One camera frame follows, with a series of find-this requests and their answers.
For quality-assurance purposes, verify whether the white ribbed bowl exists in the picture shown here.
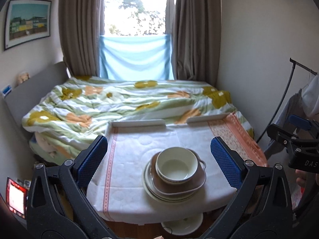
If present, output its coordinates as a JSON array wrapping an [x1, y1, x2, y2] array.
[[155, 147, 198, 184]]

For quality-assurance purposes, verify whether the brown left curtain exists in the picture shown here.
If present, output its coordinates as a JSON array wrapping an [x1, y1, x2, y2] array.
[[58, 0, 104, 77]]

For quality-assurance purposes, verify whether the grey bed headboard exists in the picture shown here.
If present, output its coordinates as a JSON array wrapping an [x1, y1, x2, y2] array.
[[4, 62, 69, 128]]

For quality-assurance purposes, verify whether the black clothes rack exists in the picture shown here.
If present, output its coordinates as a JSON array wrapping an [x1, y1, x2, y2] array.
[[256, 58, 318, 149]]

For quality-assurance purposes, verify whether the brown right curtain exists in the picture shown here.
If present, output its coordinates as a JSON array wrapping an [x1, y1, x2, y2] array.
[[171, 0, 221, 86]]

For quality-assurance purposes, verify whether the floral green orange duvet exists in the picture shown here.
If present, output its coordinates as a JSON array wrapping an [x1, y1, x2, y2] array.
[[22, 76, 254, 158]]

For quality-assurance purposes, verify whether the red patterned cloth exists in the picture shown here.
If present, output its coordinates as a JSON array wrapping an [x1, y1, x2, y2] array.
[[291, 185, 304, 210]]

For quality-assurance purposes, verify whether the white tray right rail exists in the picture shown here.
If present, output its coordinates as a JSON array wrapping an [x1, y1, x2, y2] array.
[[186, 113, 230, 124]]

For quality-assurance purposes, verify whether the pink scalloped dish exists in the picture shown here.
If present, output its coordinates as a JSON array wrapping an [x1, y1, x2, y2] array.
[[143, 147, 207, 201]]

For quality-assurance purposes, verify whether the grey hanging clothing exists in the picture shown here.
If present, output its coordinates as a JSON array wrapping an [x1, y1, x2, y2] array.
[[264, 74, 319, 160]]

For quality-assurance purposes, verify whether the white floral tablecloth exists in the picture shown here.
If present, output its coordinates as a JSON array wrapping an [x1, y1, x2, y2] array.
[[87, 113, 267, 224]]

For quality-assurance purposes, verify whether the light blue window cloth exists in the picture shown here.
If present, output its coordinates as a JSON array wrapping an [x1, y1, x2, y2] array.
[[99, 35, 174, 81]]

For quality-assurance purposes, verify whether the person's right hand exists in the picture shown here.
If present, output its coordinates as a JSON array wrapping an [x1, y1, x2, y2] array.
[[295, 169, 307, 188]]

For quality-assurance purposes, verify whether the red glowing device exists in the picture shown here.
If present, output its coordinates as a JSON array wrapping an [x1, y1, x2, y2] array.
[[6, 177, 27, 219]]

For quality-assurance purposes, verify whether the white tray left rail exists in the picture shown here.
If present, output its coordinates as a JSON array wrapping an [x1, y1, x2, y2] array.
[[111, 119, 165, 127]]

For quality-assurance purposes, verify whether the blue white small box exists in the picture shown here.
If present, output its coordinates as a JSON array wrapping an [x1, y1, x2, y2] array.
[[1, 85, 12, 98]]

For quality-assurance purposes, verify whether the brown curtain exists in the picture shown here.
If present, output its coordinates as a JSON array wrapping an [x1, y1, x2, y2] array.
[[58, 0, 104, 77], [171, 0, 221, 86]]

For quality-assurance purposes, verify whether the white plate yellow duck print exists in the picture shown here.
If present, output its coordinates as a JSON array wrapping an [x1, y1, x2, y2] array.
[[142, 161, 201, 203]]

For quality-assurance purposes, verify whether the white tray rail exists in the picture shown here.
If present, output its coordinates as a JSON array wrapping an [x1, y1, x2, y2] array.
[[111, 119, 165, 127], [186, 113, 230, 124]]

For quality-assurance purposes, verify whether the framed town picture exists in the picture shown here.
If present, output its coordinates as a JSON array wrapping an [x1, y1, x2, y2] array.
[[4, 0, 52, 50]]

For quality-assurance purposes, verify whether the small plush toy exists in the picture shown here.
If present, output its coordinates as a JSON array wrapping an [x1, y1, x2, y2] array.
[[17, 72, 30, 85]]

